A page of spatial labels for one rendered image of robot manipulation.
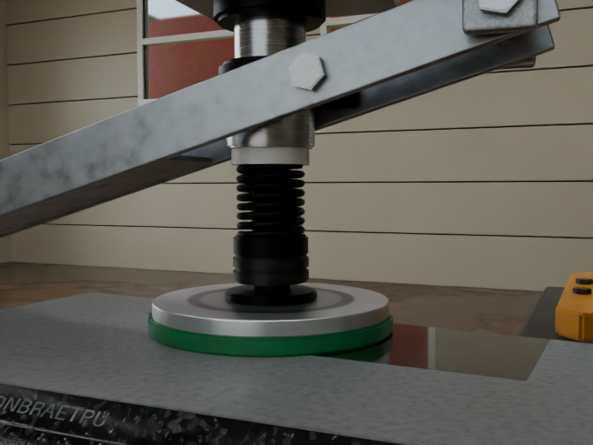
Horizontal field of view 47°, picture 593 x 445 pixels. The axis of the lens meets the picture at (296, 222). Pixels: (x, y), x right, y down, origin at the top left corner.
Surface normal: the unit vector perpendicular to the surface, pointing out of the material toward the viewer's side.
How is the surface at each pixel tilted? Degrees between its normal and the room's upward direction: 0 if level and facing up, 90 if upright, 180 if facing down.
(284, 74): 90
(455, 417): 0
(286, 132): 90
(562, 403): 0
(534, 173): 90
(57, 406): 45
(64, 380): 0
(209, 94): 90
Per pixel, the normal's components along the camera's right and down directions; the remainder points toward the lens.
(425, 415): 0.00, -1.00
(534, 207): -0.40, 0.05
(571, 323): -0.94, 0.02
